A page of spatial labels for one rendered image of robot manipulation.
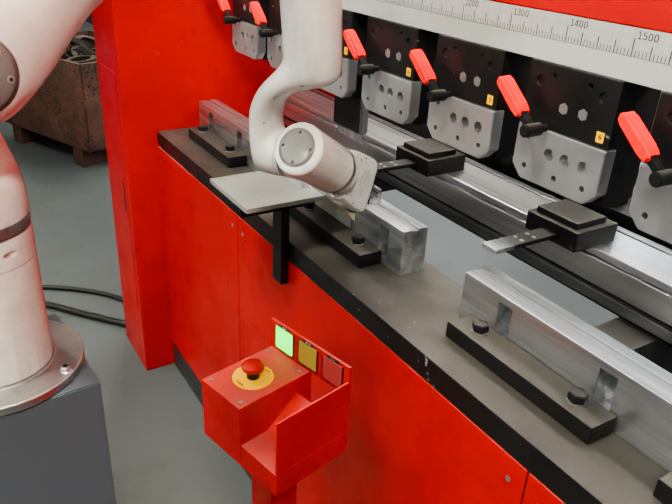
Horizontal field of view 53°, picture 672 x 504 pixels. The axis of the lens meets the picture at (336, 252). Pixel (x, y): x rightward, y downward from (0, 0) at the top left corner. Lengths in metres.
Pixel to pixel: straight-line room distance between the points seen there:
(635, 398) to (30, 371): 0.76
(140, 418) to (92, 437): 1.47
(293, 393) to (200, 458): 1.02
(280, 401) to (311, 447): 0.10
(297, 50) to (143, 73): 1.18
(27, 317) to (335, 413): 0.54
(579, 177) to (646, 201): 0.10
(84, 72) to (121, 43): 2.22
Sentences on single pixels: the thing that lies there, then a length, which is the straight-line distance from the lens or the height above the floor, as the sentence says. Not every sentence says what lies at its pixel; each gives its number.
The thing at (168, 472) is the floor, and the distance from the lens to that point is 2.17.
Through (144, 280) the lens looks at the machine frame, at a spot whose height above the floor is 0.37.
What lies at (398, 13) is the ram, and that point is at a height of 1.36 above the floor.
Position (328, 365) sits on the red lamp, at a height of 0.82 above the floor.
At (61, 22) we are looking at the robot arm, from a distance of 0.75.
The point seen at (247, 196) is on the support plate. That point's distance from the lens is 1.34.
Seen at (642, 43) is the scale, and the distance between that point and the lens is 0.89.
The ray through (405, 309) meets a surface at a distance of 1.23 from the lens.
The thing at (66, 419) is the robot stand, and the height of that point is 0.96.
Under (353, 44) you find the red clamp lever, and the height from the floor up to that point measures 1.29.
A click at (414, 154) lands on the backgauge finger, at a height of 1.02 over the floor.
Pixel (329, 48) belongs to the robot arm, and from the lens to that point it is 1.01.
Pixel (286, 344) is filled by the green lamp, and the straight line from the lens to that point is 1.23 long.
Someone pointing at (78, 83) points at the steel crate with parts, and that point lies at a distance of 4.35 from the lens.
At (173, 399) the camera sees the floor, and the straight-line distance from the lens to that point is 2.42.
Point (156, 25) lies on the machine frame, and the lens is 2.14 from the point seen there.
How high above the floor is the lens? 1.51
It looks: 27 degrees down
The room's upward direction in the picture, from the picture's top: 3 degrees clockwise
